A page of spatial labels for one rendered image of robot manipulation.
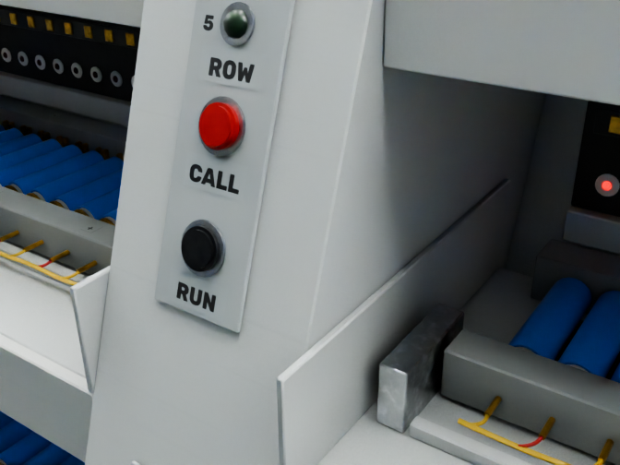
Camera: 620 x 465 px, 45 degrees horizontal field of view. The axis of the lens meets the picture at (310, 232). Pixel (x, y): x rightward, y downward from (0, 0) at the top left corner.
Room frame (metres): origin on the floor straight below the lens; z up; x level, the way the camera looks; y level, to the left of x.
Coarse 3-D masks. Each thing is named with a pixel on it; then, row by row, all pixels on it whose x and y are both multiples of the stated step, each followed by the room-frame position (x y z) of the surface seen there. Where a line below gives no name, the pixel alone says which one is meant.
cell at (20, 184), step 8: (88, 152) 0.48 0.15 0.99; (96, 152) 0.49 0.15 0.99; (72, 160) 0.47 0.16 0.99; (80, 160) 0.47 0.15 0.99; (88, 160) 0.48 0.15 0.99; (96, 160) 0.48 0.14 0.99; (48, 168) 0.46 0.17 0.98; (56, 168) 0.46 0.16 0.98; (64, 168) 0.46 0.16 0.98; (72, 168) 0.47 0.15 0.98; (80, 168) 0.47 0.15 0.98; (24, 176) 0.45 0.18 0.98; (32, 176) 0.45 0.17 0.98; (40, 176) 0.45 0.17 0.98; (48, 176) 0.45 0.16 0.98; (56, 176) 0.46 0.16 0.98; (8, 184) 0.44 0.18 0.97; (16, 184) 0.44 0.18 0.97; (24, 184) 0.44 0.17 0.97; (32, 184) 0.44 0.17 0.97; (40, 184) 0.44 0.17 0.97; (24, 192) 0.44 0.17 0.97
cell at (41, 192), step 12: (84, 168) 0.46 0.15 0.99; (96, 168) 0.46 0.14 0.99; (108, 168) 0.46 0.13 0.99; (120, 168) 0.47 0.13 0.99; (60, 180) 0.44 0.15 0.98; (72, 180) 0.44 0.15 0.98; (84, 180) 0.45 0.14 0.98; (36, 192) 0.43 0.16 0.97; (48, 192) 0.43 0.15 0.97; (60, 192) 0.43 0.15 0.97
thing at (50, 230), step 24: (0, 192) 0.41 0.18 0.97; (0, 216) 0.40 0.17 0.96; (24, 216) 0.39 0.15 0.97; (48, 216) 0.39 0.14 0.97; (72, 216) 0.39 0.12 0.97; (0, 240) 0.39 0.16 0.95; (24, 240) 0.39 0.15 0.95; (48, 240) 0.38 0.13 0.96; (72, 240) 0.37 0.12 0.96; (96, 240) 0.36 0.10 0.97; (24, 264) 0.37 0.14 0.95; (48, 264) 0.36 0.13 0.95; (72, 264) 0.37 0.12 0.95; (96, 264) 0.36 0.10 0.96
